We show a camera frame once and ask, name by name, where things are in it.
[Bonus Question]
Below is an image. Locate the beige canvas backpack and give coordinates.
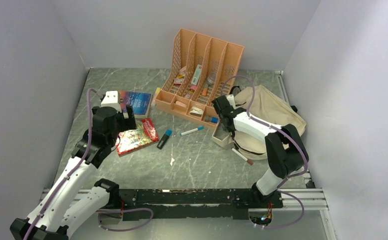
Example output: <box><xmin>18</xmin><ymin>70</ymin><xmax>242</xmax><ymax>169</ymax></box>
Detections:
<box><xmin>232</xmin><ymin>85</ymin><xmax>307</xmax><ymax>160</ymax></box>

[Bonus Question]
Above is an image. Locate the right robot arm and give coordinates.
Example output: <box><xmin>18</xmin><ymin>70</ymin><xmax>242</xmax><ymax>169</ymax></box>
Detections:
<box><xmin>212</xmin><ymin>95</ymin><xmax>309</xmax><ymax>207</ymax></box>

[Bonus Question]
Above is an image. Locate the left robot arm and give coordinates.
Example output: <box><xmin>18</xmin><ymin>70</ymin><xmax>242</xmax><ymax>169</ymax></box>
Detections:
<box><xmin>10</xmin><ymin>105</ymin><xmax>136</xmax><ymax>240</ymax></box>

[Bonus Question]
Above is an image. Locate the red patterned book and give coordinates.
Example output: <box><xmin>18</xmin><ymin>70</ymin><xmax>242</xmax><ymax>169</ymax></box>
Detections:
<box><xmin>115</xmin><ymin>117</ymin><xmax>159</xmax><ymax>156</ymax></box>

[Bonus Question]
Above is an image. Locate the blue cover book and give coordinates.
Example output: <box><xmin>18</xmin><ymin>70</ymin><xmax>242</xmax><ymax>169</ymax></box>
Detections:
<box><xmin>118</xmin><ymin>90</ymin><xmax>152</xmax><ymax>119</ymax></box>

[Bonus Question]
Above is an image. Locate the white blue pen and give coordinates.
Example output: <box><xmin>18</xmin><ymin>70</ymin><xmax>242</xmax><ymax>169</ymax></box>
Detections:
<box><xmin>180</xmin><ymin>126</ymin><xmax>204</xmax><ymax>136</ymax></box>

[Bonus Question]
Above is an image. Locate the white stapler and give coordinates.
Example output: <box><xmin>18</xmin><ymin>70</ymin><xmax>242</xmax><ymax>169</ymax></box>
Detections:
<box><xmin>189</xmin><ymin>106</ymin><xmax>204</xmax><ymax>117</ymax></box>

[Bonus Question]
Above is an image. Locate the white red pen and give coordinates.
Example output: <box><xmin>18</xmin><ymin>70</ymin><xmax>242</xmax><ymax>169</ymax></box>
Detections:
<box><xmin>231</xmin><ymin>148</ymin><xmax>254</xmax><ymax>166</ymax></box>

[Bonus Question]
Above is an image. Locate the pink cartoon container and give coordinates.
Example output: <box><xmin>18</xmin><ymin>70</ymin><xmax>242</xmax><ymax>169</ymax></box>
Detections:
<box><xmin>184</xmin><ymin>85</ymin><xmax>197</xmax><ymax>100</ymax></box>

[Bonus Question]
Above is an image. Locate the black blue highlighter marker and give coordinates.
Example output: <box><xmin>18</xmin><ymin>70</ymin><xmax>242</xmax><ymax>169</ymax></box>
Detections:
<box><xmin>157</xmin><ymin>129</ymin><xmax>172</xmax><ymax>150</ymax></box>

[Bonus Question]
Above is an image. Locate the green white box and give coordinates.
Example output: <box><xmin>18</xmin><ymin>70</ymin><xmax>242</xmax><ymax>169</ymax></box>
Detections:
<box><xmin>191</xmin><ymin>64</ymin><xmax>202</xmax><ymax>85</ymax></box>

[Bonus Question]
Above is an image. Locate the pink eraser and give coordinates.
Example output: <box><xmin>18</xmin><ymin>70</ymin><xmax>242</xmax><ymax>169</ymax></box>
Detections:
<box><xmin>175</xmin><ymin>100</ymin><xmax>187</xmax><ymax>108</ymax></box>

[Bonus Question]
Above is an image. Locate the orange plastic file organizer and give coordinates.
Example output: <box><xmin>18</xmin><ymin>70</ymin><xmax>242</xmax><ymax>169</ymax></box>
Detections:
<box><xmin>155</xmin><ymin>28</ymin><xmax>244</xmax><ymax>130</ymax></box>

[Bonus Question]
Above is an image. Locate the red white small box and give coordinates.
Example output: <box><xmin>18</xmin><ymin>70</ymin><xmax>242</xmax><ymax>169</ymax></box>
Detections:
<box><xmin>173</xmin><ymin>66</ymin><xmax>187</xmax><ymax>86</ymax></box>

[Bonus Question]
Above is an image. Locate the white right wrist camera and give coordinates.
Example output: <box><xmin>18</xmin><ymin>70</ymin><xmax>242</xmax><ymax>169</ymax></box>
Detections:
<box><xmin>226</xmin><ymin>94</ymin><xmax>237</xmax><ymax>109</ymax></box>

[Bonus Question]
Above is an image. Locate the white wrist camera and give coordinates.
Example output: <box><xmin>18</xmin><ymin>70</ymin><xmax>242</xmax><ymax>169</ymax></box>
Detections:
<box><xmin>100</xmin><ymin>90</ymin><xmax>122</xmax><ymax>113</ymax></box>
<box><xmin>226</xmin><ymin>94</ymin><xmax>237</xmax><ymax>109</ymax></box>

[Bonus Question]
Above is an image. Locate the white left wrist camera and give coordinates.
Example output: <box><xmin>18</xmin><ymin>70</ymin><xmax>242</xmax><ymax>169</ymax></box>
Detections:
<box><xmin>100</xmin><ymin>90</ymin><xmax>122</xmax><ymax>113</ymax></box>

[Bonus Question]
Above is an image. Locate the orange handled tool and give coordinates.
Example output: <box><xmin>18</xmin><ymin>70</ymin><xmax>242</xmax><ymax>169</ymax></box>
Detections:
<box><xmin>201</xmin><ymin>83</ymin><xmax>209</xmax><ymax>97</ymax></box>

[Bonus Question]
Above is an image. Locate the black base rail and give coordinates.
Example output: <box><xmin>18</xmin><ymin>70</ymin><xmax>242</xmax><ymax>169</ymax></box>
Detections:
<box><xmin>103</xmin><ymin>188</ymin><xmax>283</xmax><ymax>221</ymax></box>

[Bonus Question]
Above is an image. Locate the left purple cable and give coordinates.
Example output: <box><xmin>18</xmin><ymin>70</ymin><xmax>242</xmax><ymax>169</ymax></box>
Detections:
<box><xmin>22</xmin><ymin>88</ymin><xmax>103</xmax><ymax>240</ymax></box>

